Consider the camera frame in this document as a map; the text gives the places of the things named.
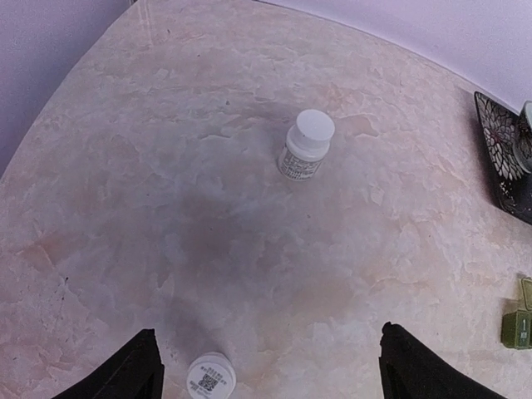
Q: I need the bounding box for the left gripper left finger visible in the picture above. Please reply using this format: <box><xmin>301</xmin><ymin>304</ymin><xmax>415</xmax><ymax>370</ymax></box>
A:
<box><xmin>55</xmin><ymin>329</ymin><xmax>165</xmax><ymax>399</ymax></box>

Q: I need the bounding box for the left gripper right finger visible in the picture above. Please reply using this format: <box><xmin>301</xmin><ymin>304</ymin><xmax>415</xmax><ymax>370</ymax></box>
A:
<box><xmin>379</xmin><ymin>322</ymin><xmax>501</xmax><ymax>399</ymax></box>

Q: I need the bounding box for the white pill bottle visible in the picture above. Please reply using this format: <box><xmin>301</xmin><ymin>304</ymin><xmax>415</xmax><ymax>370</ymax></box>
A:
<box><xmin>278</xmin><ymin>109</ymin><xmax>335</xmax><ymax>181</ymax></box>
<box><xmin>186</xmin><ymin>352</ymin><xmax>237</xmax><ymax>399</ymax></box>

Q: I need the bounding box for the green three-compartment pill box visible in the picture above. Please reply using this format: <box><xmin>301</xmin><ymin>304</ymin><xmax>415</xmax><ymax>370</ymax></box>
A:
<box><xmin>500</xmin><ymin>277</ymin><xmax>531</xmax><ymax>350</ymax></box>

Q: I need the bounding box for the celadon green bowl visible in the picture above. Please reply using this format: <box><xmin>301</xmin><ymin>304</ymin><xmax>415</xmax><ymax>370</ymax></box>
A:
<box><xmin>513</xmin><ymin>101</ymin><xmax>532</xmax><ymax>174</ymax></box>

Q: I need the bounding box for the black floral square plate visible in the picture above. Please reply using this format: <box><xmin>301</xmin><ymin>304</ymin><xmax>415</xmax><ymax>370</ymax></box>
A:
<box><xmin>474</xmin><ymin>91</ymin><xmax>531</xmax><ymax>224</ymax></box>

